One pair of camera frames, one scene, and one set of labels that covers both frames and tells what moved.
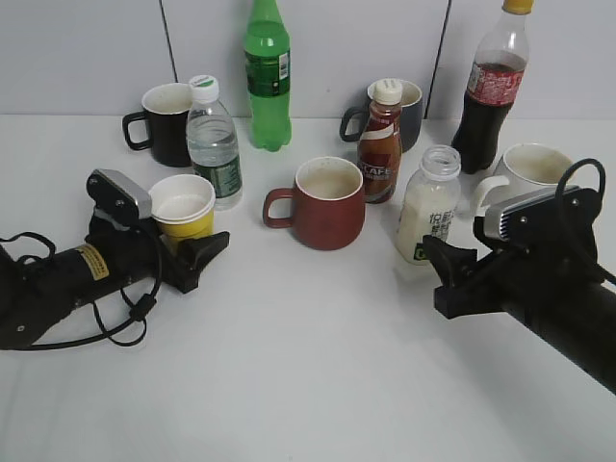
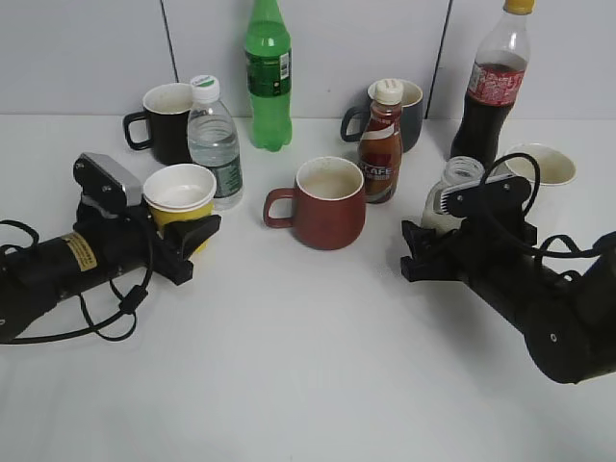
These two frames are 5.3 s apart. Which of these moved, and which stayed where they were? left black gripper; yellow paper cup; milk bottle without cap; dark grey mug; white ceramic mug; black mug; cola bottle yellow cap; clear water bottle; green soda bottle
Moved: left black gripper; yellow paper cup; milk bottle without cap
Stayed: dark grey mug; green soda bottle; white ceramic mug; clear water bottle; cola bottle yellow cap; black mug
